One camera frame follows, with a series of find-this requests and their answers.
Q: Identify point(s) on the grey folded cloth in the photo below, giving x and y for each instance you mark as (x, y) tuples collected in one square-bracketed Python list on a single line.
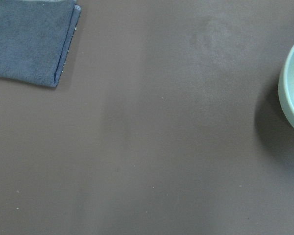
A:
[(35, 36)]

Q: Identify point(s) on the light green bowl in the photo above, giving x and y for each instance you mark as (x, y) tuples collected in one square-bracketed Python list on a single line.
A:
[(286, 87)]

